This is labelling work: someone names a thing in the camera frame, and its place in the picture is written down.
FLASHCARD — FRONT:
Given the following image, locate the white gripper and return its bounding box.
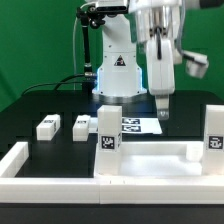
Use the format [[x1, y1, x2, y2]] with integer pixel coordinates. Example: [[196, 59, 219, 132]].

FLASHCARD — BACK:
[[146, 34, 175, 120]]

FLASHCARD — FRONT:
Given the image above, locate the white square desk top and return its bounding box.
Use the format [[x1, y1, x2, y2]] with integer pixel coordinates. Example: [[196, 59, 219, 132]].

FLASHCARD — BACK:
[[93, 140, 214, 178]]

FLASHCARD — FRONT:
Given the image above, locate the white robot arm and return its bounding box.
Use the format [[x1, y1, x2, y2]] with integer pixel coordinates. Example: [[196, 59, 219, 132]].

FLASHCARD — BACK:
[[86, 0, 224, 120]]

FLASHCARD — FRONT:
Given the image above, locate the fiducial marker sheet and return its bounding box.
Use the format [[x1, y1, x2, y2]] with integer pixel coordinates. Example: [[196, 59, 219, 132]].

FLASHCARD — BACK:
[[87, 116, 164, 136]]

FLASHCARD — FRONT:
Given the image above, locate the white U-shaped obstacle fence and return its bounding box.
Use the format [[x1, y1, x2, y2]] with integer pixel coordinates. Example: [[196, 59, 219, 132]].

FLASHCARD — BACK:
[[0, 142, 224, 204]]

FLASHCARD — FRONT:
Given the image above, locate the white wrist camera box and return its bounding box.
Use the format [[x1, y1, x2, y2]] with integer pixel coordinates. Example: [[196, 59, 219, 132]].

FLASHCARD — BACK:
[[185, 51, 209, 78]]

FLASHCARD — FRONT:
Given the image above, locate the black cable on table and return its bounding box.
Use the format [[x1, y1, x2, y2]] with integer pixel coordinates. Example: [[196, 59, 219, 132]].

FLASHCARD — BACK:
[[21, 73, 88, 98]]

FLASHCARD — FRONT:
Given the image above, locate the black camera stand pole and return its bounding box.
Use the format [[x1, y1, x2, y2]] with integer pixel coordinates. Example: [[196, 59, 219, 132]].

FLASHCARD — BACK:
[[76, 5, 105, 93]]

